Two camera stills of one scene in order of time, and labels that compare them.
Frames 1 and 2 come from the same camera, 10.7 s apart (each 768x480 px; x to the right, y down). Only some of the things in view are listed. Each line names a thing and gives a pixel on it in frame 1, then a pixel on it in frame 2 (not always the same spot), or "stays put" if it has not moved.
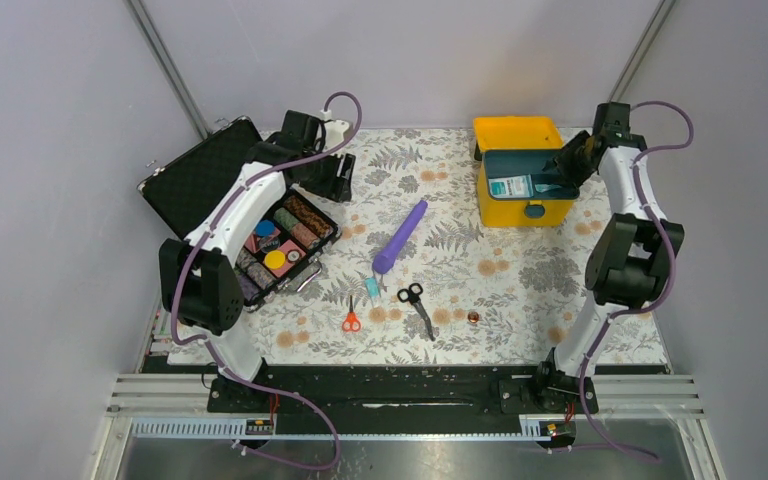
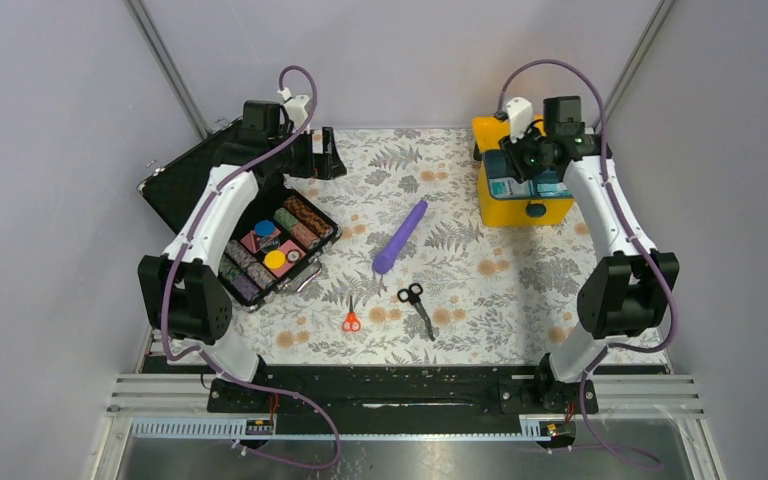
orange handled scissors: [351, 322] stays put
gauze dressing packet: [517, 186] stays put
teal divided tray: [517, 175] stays put
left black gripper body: [320, 176] to [300, 160]
